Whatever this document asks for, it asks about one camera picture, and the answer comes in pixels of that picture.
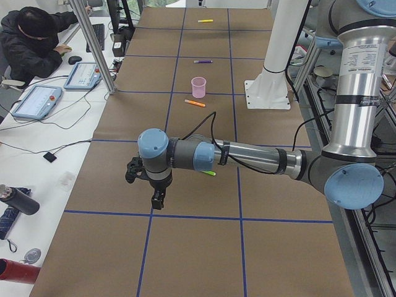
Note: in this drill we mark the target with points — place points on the black keyboard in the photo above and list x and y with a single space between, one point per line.
99 31

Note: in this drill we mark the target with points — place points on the seated person in black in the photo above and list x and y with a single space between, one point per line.
30 43

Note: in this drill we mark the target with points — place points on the far blue teach pendant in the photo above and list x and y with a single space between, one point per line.
83 76

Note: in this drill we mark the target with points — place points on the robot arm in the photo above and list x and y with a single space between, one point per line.
344 170

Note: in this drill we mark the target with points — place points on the purple marker pen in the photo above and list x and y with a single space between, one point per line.
203 61

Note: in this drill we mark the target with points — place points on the black computer monitor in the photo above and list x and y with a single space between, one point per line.
115 9

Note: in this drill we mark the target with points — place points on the black computer mouse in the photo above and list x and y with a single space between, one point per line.
74 59

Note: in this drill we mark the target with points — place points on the white camera stand pillar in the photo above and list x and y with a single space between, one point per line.
269 90

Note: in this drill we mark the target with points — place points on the near blue teach pendant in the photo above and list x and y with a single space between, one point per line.
38 102

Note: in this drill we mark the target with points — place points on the yellow highlighter pen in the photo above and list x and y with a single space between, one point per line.
203 21

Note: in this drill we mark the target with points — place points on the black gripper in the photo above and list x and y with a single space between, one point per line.
159 184

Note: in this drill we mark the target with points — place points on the small black box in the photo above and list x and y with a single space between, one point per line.
119 45

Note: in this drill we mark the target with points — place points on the small black puck device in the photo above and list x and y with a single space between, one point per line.
50 157

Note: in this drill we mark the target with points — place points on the blue teach pendant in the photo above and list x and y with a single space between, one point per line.
83 76
38 102

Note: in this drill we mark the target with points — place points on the black thermos bottle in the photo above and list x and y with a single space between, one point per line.
19 200

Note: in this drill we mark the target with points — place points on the pink mesh pen holder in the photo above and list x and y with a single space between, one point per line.
198 85

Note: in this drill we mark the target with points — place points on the green highlighter pen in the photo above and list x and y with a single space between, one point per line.
211 173

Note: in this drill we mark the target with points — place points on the red bottle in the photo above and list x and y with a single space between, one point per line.
13 271

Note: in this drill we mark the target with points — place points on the aluminium frame post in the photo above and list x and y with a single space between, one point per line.
89 34

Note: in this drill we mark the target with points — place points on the orange highlighter pen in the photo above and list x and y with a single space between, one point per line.
195 103

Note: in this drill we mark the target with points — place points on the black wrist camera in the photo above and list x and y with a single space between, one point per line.
135 169

